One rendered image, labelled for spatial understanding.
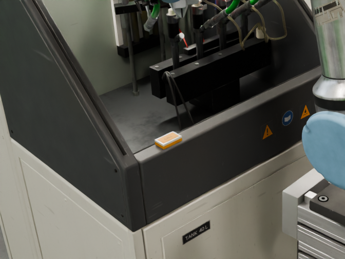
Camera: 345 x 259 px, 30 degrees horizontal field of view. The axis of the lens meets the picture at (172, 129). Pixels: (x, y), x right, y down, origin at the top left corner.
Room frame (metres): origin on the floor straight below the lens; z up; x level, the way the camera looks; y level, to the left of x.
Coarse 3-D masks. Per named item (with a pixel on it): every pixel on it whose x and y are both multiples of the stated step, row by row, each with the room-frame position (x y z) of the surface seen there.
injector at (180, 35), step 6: (168, 18) 1.48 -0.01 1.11; (174, 18) 1.48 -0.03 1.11; (168, 24) 1.48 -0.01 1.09; (174, 24) 1.48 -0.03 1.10; (168, 30) 1.48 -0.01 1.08; (174, 30) 1.48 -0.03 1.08; (168, 36) 1.49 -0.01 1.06; (174, 36) 1.48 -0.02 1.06; (180, 36) 1.46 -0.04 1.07; (174, 42) 1.48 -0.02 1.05; (174, 48) 1.48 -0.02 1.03; (174, 54) 1.48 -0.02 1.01; (174, 60) 1.48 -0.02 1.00; (174, 66) 1.48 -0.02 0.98
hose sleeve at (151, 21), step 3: (150, 15) 1.33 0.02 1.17; (150, 18) 1.34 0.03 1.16; (153, 18) 1.33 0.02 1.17; (156, 18) 1.33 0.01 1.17; (147, 21) 1.37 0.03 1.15; (150, 21) 1.35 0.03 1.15; (153, 21) 1.34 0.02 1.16; (147, 24) 1.37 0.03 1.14; (150, 24) 1.36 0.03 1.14; (153, 24) 1.36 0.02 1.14; (147, 27) 1.39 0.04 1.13; (150, 27) 1.38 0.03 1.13
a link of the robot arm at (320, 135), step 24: (312, 0) 0.74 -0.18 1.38; (336, 0) 0.71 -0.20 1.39; (336, 24) 0.71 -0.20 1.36; (336, 48) 0.70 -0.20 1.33; (336, 72) 0.70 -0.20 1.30; (336, 96) 0.69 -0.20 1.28; (312, 120) 0.69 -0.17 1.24; (336, 120) 0.67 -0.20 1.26; (312, 144) 0.70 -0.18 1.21; (336, 144) 0.67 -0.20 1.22; (336, 168) 0.67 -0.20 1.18
